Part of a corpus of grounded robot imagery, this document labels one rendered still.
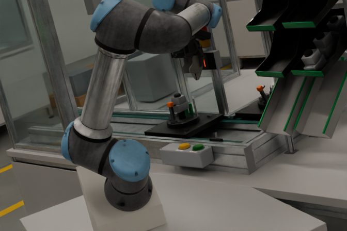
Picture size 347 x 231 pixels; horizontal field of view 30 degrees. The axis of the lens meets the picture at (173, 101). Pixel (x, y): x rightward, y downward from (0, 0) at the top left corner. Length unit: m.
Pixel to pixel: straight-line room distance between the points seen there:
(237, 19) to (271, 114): 5.49
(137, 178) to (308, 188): 0.57
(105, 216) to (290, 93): 0.78
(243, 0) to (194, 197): 5.58
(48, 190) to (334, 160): 1.52
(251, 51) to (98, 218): 5.89
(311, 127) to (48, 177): 1.47
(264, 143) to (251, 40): 5.39
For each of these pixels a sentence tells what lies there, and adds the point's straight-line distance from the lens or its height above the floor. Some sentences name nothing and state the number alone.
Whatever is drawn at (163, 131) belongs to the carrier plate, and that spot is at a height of 0.97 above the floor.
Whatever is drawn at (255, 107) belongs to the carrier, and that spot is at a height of 0.97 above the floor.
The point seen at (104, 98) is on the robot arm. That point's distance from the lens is 1.80.
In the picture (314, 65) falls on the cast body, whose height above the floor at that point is 1.23.
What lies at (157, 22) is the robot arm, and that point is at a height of 1.51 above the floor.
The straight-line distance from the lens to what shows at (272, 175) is 2.26.
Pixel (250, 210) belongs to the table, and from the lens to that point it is 2.03.
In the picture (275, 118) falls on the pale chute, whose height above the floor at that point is 1.03.
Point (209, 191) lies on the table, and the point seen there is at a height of 0.86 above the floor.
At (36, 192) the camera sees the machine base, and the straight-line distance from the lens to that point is 3.36.
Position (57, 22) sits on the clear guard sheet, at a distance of 3.56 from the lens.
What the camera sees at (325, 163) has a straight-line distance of 2.28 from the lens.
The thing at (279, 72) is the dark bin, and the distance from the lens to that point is 2.16.
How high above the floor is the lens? 1.71
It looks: 14 degrees down
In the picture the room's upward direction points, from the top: 13 degrees counter-clockwise
